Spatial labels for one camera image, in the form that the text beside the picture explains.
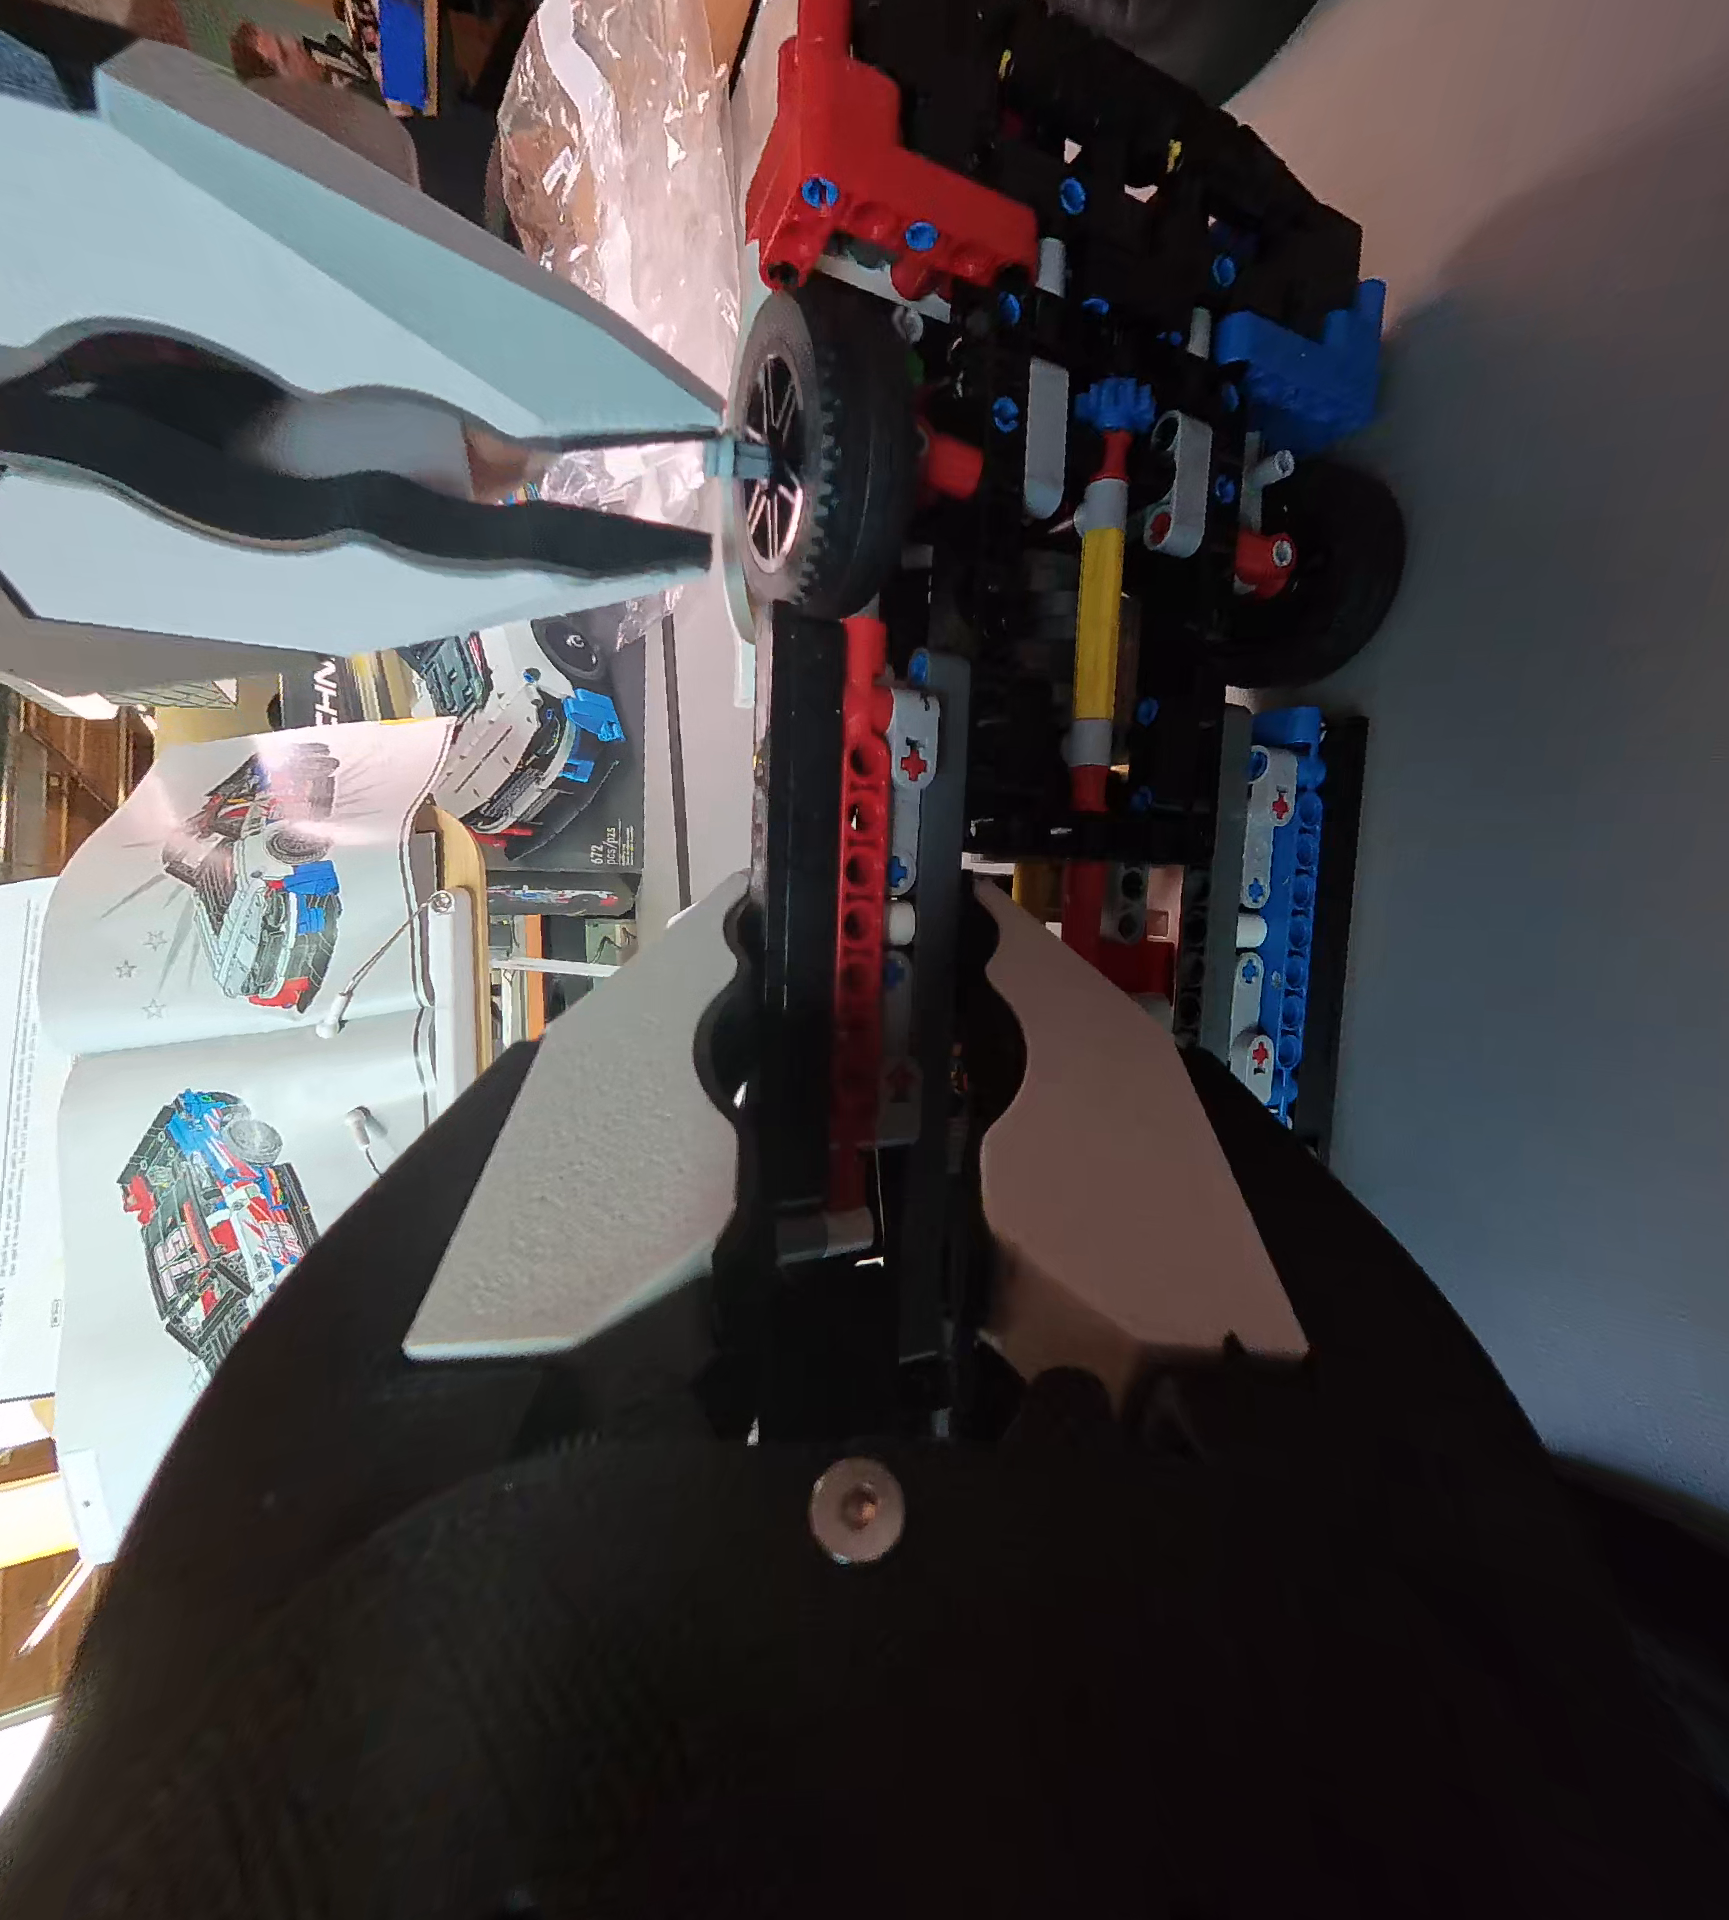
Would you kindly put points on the grey axle pin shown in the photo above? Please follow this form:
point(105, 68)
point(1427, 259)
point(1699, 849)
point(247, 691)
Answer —
point(739, 459)

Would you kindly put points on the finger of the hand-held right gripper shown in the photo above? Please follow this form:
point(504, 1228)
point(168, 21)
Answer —
point(204, 593)
point(278, 254)

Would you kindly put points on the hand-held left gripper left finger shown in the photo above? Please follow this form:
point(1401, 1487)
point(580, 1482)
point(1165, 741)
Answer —
point(580, 1171)

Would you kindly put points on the grey desk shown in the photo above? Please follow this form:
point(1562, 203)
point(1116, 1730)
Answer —
point(1553, 750)

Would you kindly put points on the toy brick race car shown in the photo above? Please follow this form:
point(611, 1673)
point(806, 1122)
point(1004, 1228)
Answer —
point(1105, 451)

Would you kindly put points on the open instruction booklet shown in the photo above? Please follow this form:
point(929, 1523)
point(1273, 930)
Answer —
point(174, 1230)

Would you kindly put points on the black toy car box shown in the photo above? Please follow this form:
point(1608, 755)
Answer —
point(566, 750)

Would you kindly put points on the crumpled clear plastic bags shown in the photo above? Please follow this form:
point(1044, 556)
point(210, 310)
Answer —
point(609, 151)

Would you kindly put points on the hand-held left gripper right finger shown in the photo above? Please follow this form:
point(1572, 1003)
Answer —
point(1149, 1201)

